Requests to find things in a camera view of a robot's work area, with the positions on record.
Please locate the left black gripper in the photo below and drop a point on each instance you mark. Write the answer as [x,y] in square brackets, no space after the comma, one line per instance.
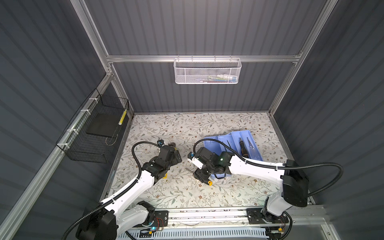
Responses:
[175,160]

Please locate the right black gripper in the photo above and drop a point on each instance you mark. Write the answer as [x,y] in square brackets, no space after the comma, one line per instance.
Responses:
[199,175]

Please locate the stubby black orange screwdriver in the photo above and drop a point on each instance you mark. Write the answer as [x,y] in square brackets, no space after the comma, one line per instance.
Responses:
[244,151]

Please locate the white blue tool box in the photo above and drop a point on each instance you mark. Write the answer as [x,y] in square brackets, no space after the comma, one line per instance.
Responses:
[234,150]

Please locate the yellow pipe wrench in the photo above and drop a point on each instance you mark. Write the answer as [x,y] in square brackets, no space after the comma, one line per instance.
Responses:
[172,145]

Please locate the clear handled screwdriver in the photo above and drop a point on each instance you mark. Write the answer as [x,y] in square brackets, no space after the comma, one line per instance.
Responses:
[251,146]

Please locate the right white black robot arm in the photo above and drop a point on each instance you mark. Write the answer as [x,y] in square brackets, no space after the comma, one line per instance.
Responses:
[292,184]

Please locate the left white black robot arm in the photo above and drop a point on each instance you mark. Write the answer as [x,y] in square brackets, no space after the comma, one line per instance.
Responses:
[120,201]

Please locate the floral table mat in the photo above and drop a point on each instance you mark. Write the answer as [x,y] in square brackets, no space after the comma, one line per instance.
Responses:
[180,189]

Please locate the yellow marker pen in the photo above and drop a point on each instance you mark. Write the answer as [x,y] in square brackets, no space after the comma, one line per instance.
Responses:
[123,117]

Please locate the black pad in basket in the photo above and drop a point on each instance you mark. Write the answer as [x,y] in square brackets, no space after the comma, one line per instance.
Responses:
[104,125]

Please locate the pens in white basket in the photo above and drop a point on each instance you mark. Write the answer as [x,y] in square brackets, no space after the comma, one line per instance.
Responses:
[229,79]

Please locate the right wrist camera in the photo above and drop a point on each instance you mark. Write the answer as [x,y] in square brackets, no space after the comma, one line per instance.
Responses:
[198,160]

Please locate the black wire basket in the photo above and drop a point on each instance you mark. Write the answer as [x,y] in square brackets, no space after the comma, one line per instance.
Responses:
[82,147]

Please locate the white wire mesh basket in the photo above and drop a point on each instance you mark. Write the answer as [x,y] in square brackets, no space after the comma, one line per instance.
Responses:
[188,70]

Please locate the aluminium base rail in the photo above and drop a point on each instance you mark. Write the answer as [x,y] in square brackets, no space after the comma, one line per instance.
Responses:
[234,217]

